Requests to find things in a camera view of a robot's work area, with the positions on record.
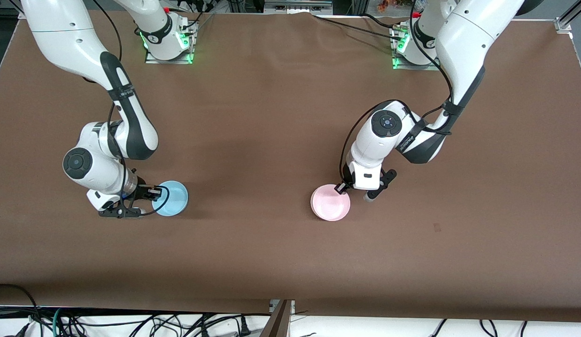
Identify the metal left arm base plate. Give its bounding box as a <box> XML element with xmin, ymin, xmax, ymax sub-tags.
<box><xmin>391</xmin><ymin>26</ymin><xmax>441</xmax><ymax>71</ymax></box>

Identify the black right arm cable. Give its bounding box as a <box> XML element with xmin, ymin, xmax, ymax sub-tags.
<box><xmin>91</xmin><ymin>0</ymin><xmax>170</xmax><ymax>217</ymax></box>

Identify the brown table mat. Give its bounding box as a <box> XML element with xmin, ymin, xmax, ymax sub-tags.
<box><xmin>0</xmin><ymin>10</ymin><xmax>581</xmax><ymax>322</ymax></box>

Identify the long black table cable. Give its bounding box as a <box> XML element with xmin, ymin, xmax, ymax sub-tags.
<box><xmin>311</xmin><ymin>14</ymin><xmax>404</xmax><ymax>42</ymax></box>

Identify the aluminium corner profile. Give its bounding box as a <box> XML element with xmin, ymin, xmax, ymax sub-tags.
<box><xmin>555</xmin><ymin>0</ymin><xmax>581</xmax><ymax>33</ymax></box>

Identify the blue bowl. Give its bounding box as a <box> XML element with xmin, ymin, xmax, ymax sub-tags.
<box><xmin>152</xmin><ymin>181</ymin><xmax>189</xmax><ymax>217</ymax></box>

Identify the thick black looped cable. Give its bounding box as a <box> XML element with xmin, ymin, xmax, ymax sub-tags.
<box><xmin>0</xmin><ymin>284</ymin><xmax>44</xmax><ymax>337</ymax></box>

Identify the black cable with plug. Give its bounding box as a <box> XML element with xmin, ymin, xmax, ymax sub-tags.
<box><xmin>197</xmin><ymin>315</ymin><xmax>252</xmax><ymax>337</ymax></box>

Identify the aluminium frame rail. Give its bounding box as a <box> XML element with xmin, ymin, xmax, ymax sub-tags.
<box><xmin>265</xmin><ymin>0</ymin><xmax>333</xmax><ymax>15</ymax></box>

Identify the metal support beam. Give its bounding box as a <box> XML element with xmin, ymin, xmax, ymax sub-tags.
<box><xmin>260</xmin><ymin>300</ymin><xmax>295</xmax><ymax>337</ymax></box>

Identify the pink bowl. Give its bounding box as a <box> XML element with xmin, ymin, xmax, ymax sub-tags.
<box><xmin>311</xmin><ymin>184</ymin><xmax>351</xmax><ymax>221</ymax></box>

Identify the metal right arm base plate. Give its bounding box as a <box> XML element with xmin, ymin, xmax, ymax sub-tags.
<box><xmin>145</xmin><ymin>19</ymin><xmax>197</xmax><ymax>65</ymax></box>

